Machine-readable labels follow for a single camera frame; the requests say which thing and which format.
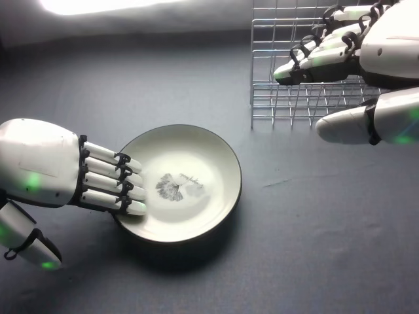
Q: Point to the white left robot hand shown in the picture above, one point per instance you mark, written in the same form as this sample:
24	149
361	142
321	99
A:
32	157

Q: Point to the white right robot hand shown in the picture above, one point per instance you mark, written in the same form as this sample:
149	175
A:
393	49

